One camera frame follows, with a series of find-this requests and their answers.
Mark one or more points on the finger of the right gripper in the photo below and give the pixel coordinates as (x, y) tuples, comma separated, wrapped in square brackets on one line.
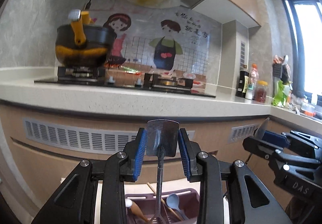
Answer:
[(276, 139), (260, 148)]

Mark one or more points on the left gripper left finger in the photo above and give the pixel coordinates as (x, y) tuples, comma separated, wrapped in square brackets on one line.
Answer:
[(124, 166)]

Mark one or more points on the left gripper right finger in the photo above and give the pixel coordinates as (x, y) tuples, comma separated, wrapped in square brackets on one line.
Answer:
[(199, 166)]

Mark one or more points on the plain metal spoon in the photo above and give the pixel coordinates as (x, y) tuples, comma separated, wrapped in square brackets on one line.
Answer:
[(260, 129)]

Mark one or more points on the blue plastic spoon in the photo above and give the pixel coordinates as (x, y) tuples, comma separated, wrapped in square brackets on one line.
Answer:
[(173, 202)]

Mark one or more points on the wooden-handled utensil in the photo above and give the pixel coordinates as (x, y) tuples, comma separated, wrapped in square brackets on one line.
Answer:
[(138, 212)]

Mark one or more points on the square metal spatula spoon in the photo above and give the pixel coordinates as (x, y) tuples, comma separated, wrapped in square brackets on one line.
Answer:
[(162, 136)]

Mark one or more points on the wooden chopstick crossing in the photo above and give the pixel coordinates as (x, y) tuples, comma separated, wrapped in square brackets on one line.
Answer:
[(164, 203)]

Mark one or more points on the white ball-end utensil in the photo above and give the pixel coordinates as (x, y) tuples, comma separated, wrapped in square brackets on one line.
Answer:
[(128, 203)]

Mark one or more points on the kitchen window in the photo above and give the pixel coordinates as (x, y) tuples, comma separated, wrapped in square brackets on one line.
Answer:
[(304, 18)]

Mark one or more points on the right metal vent grille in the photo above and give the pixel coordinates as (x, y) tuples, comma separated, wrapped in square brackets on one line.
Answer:
[(241, 132)]

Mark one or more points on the maroon plastic utensil caddy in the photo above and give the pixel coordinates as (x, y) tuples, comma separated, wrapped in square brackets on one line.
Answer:
[(188, 203)]

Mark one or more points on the long metal vent grille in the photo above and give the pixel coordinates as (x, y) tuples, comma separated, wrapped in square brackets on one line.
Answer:
[(94, 141)]

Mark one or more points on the green plastic bag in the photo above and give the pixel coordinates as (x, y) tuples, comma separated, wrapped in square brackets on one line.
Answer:
[(281, 95)]

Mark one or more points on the red chili jar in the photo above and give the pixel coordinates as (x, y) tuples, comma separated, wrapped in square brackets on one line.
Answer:
[(261, 91)]

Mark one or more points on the orange-cap bottle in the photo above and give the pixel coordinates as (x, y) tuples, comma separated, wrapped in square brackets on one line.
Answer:
[(252, 82)]

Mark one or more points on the dark soy sauce bottle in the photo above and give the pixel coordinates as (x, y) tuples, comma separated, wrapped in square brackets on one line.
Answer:
[(242, 84)]

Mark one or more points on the black utensil holder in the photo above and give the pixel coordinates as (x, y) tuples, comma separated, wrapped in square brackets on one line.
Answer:
[(281, 69)]

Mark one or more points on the wooden cabinet front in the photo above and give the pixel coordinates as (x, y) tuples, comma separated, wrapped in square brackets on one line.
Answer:
[(42, 166)]

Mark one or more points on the gas stove top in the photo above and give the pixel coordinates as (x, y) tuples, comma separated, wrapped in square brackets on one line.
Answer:
[(126, 77)]

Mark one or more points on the cartoon couple backsplash sticker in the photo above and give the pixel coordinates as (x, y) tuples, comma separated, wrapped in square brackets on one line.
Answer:
[(173, 42)]

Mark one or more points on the black yellow cooking pot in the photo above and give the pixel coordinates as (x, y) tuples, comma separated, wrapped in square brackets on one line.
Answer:
[(79, 44)]

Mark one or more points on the beige stone countertop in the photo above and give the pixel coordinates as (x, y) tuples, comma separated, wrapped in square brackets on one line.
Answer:
[(18, 85)]

